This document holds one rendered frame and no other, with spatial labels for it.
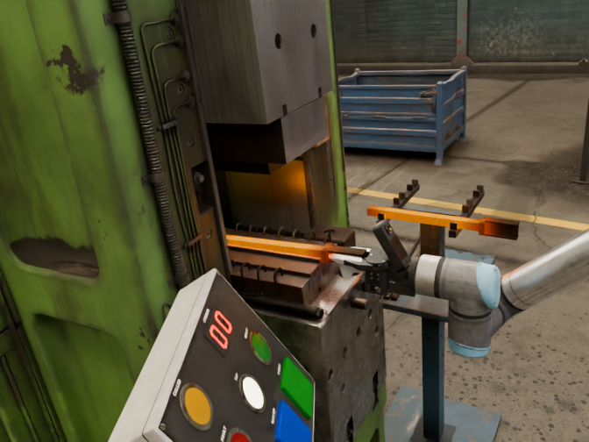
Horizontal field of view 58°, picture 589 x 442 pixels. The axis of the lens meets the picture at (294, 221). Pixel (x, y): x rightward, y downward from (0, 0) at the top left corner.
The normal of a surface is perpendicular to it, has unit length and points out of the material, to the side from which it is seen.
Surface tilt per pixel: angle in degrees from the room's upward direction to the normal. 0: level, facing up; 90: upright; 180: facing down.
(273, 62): 90
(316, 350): 90
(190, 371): 60
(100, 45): 90
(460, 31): 90
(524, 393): 0
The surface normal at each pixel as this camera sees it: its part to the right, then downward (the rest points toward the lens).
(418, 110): -0.52, 0.39
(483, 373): -0.11, -0.91
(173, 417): 0.80, -0.52
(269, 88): 0.88, 0.11
